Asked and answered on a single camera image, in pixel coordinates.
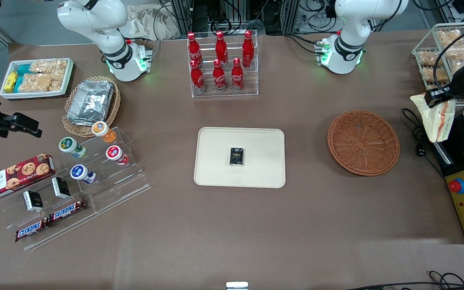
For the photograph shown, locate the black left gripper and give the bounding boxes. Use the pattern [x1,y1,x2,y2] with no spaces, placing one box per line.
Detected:
[425,60,464,106]

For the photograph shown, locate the triangular sandwich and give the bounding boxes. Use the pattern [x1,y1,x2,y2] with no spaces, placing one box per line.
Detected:
[410,92,457,143]

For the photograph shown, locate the white snack tray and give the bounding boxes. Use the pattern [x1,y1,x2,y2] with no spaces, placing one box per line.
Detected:
[0,58,75,100]

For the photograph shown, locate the light oval wicker basket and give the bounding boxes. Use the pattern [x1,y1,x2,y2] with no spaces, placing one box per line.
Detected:
[62,76,121,138]

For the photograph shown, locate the round brown wicker basket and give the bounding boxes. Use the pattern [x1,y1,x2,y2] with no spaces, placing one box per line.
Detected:
[327,110,400,177]

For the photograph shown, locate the beige rectangular tray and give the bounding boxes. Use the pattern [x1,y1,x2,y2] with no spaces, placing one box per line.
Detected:
[193,127,286,189]

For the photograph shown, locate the small black box on tray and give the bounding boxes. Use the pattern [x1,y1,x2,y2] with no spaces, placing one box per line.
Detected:
[229,147,245,167]

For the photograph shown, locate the brown cracker packet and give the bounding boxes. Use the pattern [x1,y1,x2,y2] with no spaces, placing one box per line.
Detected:
[437,30,464,47]
[417,50,443,67]
[421,66,449,83]
[449,45,464,63]

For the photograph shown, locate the clear rice cracker packet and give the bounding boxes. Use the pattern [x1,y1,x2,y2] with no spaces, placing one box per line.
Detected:
[19,74,64,92]
[31,60,68,74]

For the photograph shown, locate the yellow snack packet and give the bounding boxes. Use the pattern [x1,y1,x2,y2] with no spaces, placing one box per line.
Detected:
[3,72,18,93]

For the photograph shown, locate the green lid yogurt cup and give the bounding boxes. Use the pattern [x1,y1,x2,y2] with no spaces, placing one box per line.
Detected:
[59,137,87,158]

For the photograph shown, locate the red Walkers cookie box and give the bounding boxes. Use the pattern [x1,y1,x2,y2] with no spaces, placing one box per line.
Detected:
[0,153,56,203]

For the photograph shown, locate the black equipment base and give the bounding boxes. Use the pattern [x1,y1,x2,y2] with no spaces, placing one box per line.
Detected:
[425,117,464,244]

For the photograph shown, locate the stacked aluminium foil trays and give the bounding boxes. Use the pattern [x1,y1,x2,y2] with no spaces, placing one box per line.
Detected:
[67,81,115,125]

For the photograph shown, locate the small black white box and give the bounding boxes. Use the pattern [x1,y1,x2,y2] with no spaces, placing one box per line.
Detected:
[52,176,71,199]
[23,190,44,212]

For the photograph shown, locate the blue lid yogurt cup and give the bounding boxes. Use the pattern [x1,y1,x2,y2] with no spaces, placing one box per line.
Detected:
[70,164,96,184]

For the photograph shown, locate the orange lid yogurt cup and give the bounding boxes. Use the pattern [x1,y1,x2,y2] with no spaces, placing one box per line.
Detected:
[92,121,117,143]

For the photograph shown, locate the red lid yogurt cup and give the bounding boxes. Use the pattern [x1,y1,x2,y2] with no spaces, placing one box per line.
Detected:
[106,145,129,166]

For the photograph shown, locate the Snickers chocolate bar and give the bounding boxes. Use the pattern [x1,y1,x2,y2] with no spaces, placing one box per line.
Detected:
[14,217,52,242]
[49,199,88,223]

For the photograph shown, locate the clear acrylic stepped display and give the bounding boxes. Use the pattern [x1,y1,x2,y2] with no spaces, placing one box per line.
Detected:
[0,127,152,251]

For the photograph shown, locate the beige cloth bag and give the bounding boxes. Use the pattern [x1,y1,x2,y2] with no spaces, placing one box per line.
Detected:
[119,4,181,41]

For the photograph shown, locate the red cola bottle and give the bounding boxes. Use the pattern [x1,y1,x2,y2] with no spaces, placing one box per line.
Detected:
[187,32,203,68]
[213,59,227,92]
[191,60,206,94]
[215,31,228,67]
[242,30,255,68]
[231,58,244,91]

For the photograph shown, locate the clear acrylic bottle rack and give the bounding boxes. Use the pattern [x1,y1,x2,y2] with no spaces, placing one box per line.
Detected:
[187,30,259,98]

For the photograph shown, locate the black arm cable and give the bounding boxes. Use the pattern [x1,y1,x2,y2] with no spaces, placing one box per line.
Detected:
[433,18,464,91]

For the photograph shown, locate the white wire basket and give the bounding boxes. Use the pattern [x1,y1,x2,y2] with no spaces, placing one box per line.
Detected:
[412,22,464,106]

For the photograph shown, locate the black cable with plug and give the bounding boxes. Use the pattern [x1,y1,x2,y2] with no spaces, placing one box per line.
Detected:
[401,108,447,178]

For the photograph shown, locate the black cable at table edge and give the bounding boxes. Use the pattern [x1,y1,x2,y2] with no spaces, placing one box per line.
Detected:
[345,271,464,290]

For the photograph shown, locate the aluminium frame rack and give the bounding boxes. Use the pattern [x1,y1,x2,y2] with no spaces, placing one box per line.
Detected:
[170,0,302,36]

